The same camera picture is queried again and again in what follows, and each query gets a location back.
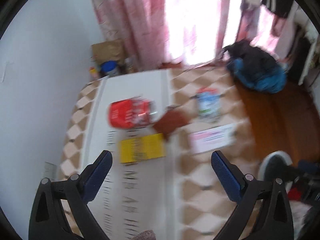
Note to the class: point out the checkered bed cover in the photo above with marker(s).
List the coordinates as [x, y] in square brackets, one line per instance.
[164, 185]

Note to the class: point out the hanging clothes rack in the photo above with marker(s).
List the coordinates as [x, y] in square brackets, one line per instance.
[283, 29]

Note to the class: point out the brown paper bag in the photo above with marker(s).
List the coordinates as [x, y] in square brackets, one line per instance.
[109, 51]

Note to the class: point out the orange drink bottle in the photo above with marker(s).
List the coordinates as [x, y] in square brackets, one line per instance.
[130, 65]

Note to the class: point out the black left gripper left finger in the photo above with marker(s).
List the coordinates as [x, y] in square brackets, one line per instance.
[48, 219]

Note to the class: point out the pink white tissue box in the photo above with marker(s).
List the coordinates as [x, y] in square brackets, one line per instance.
[212, 139]

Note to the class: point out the white wall socket strip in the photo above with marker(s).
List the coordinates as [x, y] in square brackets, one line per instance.
[50, 171]

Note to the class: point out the pink floral curtain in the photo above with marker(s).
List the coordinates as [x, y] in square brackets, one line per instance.
[155, 32]

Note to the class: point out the red crushed soda can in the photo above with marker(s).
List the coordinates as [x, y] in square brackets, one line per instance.
[132, 113]

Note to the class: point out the pink small bottle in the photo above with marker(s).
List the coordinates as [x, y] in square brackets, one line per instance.
[94, 73]

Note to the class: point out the red blanket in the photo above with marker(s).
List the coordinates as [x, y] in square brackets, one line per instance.
[295, 194]

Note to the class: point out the dark clothes pile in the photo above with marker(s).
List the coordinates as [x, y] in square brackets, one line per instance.
[255, 68]

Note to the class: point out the brown snack wrapper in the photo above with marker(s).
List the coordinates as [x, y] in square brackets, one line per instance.
[172, 119]

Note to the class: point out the white round trash bin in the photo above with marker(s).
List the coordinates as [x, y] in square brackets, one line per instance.
[275, 165]

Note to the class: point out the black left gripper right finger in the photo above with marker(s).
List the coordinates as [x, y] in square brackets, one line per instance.
[274, 220]

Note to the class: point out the blue lid white can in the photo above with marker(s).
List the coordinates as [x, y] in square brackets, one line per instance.
[109, 68]

